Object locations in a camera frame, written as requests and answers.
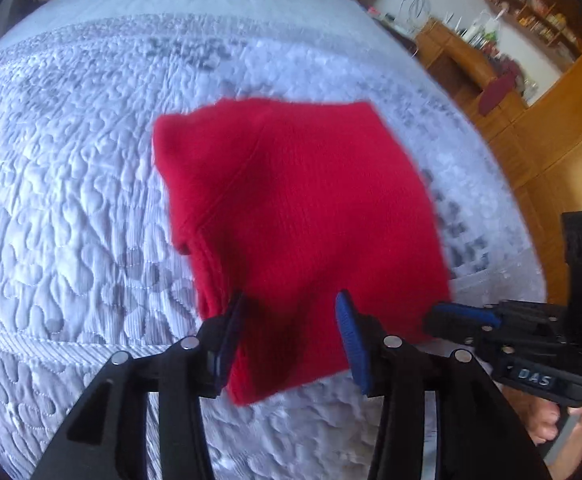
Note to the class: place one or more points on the wooden desk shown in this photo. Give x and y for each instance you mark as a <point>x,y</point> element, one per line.
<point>443,42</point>

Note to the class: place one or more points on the cluster of white bottles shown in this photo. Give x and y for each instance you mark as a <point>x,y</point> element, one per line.
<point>483,27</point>

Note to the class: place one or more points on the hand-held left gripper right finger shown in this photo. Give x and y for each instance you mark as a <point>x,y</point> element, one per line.
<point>353,345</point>

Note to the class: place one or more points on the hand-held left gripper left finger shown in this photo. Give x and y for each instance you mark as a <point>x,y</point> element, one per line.
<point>228,340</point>

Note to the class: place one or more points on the wooden wardrobe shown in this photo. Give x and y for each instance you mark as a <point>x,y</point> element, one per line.
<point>571,110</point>

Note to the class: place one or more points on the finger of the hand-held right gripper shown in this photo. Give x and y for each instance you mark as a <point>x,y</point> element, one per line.
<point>463,317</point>

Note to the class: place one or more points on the person's right hand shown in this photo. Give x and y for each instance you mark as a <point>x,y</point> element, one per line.
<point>543,422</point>

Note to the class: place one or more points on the wooden wall shelf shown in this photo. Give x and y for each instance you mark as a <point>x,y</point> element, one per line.
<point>536,12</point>

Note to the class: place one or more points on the grey quilted bedspread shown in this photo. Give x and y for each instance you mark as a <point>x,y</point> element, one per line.
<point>71,185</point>

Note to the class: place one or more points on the red knit sweater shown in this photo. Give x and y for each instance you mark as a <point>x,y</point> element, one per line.
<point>296,210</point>

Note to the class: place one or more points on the dark red cloth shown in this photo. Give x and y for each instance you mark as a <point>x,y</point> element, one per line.
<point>498,92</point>

